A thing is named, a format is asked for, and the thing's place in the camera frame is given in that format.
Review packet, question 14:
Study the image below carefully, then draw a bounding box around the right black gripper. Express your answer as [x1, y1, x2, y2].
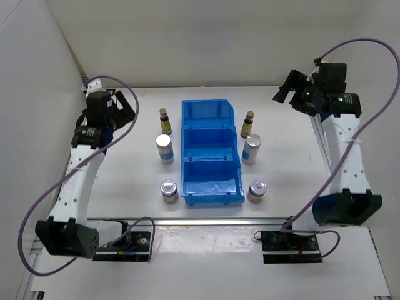
[272, 71, 324, 118]

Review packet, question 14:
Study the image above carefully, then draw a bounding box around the tall silver-capped shaker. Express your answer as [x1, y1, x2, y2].
[241, 134, 261, 165]
[156, 134, 174, 164]

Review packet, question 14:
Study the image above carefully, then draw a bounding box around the short spice jar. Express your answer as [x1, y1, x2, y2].
[246, 180, 268, 203]
[160, 179, 179, 204]

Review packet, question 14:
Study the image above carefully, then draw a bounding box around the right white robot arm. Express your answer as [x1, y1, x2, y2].
[273, 62, 383, 250]

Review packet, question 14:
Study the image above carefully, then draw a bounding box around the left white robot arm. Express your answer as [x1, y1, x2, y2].
[35, 91, 136, 259]

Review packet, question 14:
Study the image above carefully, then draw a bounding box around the left small brown sauce bottle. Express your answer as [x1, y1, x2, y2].
[159, 108, 172, 135]

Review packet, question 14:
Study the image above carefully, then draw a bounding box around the small brown sauce bottle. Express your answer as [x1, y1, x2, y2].
[159, 108, 172, 135]
[240, 111, 254, 138]

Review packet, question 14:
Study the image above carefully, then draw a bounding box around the right small brown sauce bottle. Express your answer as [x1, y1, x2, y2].
[240, 111, 254, 138]

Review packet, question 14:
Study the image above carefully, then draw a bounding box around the blue near storage bin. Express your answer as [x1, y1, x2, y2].
[181, 158, 244, 206]

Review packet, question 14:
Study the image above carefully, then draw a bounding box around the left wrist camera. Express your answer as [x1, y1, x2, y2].
[81, 78, 106, 94]

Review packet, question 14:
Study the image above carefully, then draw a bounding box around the right aluminium frame rail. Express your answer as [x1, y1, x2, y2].
[310, 114, 331, 176]

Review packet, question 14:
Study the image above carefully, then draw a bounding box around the aluminium frame rail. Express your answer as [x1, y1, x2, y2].
[310, 114, 331, 176]
[87, 217, 294, 226]
[16, 238, 44, 300]

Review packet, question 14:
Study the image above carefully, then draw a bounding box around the front aluminium frame rail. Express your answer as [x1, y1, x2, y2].
[87, 217, 294, 226]

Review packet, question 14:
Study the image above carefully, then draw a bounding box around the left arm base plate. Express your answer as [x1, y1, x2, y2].
[92, 225, 156, 263]

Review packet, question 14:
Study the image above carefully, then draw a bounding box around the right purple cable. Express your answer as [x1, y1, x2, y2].
[253, 38, 400, 259]

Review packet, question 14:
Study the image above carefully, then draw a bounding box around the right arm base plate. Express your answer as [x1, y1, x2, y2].
[259, 231, 323, 264]

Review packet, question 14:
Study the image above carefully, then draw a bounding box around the left aluminium frame rail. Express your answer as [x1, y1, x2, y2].
[16, 238, 44, 300]

